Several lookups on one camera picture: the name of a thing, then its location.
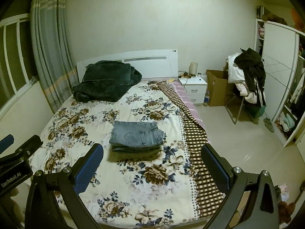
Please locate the chair with clothes pile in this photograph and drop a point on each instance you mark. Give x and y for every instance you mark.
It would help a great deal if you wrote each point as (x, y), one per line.
(248, 100)

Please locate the cream table lamp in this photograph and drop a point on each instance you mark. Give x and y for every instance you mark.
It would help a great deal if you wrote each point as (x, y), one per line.
(193, 68)

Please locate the grey striped curtain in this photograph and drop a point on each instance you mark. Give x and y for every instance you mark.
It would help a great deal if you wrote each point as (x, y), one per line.
(52, 56)

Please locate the white nightstand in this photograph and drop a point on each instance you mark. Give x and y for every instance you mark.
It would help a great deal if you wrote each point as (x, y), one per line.
(195, 88)

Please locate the white headboard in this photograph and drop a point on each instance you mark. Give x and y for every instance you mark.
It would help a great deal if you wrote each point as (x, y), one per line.
(152, 64)

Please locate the brown checkered sheet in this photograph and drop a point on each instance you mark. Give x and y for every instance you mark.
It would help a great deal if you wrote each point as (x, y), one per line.
(206, 196)

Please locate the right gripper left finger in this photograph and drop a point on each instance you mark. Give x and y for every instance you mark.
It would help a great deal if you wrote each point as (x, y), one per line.
(42, 209)

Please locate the white wardrobe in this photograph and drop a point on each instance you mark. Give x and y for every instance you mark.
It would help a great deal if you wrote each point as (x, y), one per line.
(281, 49)

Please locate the folded blue jeans stack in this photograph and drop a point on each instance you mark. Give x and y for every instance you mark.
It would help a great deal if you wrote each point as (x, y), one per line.
(136, 137)

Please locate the cardboard box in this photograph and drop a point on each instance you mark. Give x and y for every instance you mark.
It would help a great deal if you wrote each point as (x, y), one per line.
(220, 91)

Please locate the floral bed quilt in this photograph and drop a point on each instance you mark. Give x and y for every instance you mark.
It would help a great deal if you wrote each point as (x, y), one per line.
(129, 189)

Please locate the pink striped sheet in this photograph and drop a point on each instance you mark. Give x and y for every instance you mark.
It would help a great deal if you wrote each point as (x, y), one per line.
(193, 124)

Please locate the dark green fleece blanket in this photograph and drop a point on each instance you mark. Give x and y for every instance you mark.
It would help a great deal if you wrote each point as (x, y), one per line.
(106, 80)

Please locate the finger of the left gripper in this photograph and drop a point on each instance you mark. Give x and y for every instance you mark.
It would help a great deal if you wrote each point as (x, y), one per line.
(28, 148)
(6, 142)

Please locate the white frame window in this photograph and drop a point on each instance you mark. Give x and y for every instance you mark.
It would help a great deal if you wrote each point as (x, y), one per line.
(17, 61)

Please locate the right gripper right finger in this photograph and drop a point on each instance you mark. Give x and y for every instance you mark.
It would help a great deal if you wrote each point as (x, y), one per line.
(261, 208)

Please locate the black jacket on chair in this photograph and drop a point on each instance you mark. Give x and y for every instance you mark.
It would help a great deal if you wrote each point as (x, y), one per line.
(250, 62)

